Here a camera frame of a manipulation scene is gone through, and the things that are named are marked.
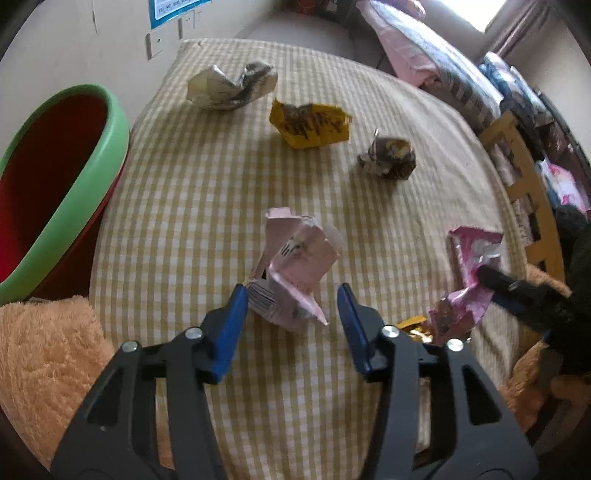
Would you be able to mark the white wall socket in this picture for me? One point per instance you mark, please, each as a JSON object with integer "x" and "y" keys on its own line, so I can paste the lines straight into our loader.
{"x": 154, "y": 44}

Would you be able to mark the red bin green rim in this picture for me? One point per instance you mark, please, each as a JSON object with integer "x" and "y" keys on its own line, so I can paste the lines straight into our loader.
{"x": 57, "y": 177}

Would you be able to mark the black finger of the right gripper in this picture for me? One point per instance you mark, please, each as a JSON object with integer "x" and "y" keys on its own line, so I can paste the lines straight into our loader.
{"x": 540, "y": 307}

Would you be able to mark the orange fluffy blanket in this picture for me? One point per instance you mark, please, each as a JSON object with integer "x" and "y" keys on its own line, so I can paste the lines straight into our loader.
{"x": 52, "y": 352}

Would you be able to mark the blue patterned pillow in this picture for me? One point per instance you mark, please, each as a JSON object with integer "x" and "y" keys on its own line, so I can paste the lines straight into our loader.
{"x": 517, "y": 94}

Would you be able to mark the bed with striped quilt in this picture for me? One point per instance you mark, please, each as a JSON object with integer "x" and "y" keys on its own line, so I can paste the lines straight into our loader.
{"x": 424, "y": 59}

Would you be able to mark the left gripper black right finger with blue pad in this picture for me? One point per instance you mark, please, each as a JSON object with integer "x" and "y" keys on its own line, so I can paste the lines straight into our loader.
{"x": 440, "y": 416}

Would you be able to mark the small gold wrapper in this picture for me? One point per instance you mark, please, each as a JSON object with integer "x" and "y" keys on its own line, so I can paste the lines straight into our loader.
{"x": 419, "y": 328}

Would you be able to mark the pink paper wrapper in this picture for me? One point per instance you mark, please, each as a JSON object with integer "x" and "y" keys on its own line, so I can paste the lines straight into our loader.
{"x": 298, "y": 252}

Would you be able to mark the dark brown crumpled wrapper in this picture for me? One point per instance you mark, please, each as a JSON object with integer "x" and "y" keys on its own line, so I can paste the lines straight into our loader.
{"x": 389, "y": 158}

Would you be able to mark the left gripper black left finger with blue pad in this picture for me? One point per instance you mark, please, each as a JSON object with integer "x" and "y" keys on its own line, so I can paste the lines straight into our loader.
{"x": 113, "y": 433}

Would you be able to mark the pink snack wrapper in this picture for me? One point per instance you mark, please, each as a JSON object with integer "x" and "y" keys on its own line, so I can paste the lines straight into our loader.
{"x": 458, "y": 312}

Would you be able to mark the yellow wrapper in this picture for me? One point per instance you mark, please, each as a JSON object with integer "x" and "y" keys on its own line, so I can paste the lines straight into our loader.
{"x": 310, "y": 125}

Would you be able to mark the grey white paper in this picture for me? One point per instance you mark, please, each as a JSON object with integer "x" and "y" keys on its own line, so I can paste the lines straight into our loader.
{"x": 211, "y": 89}

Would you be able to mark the wooden chair frame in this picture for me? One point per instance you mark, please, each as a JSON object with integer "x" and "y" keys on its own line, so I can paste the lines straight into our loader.
{"x": 546, "y": 250}

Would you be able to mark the blue wall poster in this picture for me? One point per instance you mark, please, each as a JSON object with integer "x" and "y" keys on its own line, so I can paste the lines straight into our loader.
{"x": 161, "y": 11}

